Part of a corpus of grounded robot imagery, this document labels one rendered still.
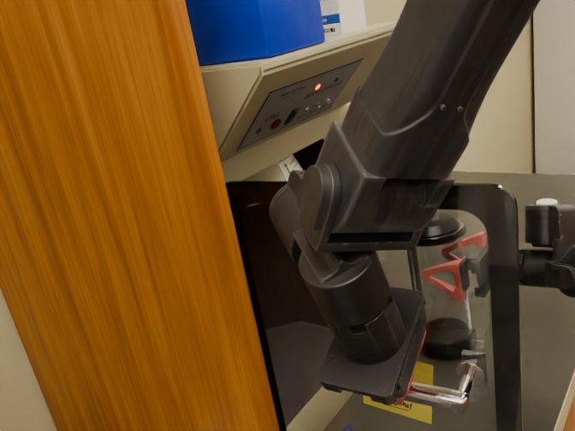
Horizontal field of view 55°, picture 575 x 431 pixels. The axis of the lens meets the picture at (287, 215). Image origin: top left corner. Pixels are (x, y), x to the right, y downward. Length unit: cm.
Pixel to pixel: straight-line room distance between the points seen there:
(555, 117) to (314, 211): 336
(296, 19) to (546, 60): 311
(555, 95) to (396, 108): 335
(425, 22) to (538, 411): 72
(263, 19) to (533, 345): 75
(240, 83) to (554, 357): 73
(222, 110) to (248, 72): 5
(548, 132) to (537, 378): 282
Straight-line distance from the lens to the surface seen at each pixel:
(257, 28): 54
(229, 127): 55
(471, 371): 57
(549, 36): 361
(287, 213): 45
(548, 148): 374
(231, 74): 54
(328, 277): 39
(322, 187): 35
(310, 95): 65
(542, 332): 111
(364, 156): 33
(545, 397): 97
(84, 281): 72
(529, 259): 92
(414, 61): 32
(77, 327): 80
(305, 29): 59
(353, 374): 47
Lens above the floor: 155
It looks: 20 degrees down
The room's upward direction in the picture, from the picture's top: 10 degrees counter-clockwise
